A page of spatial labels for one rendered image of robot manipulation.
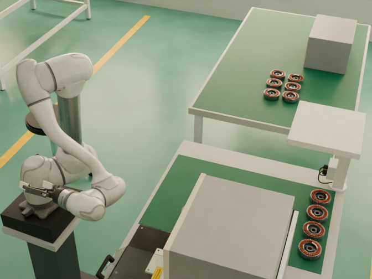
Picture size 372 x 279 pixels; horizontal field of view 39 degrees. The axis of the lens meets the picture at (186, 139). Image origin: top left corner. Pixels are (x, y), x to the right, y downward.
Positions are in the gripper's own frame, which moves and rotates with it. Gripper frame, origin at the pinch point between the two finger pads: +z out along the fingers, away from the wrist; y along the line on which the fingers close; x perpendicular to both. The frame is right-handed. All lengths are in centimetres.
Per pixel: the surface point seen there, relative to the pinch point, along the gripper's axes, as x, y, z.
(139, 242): 20, -43, -36
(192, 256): -2, 9, -93
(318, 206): -15, -108, -98
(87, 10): -128, -303, 290
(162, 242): 18, -49, -45
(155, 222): 12, -57, -32
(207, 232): -9, -1, -91
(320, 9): -189, -425, 47
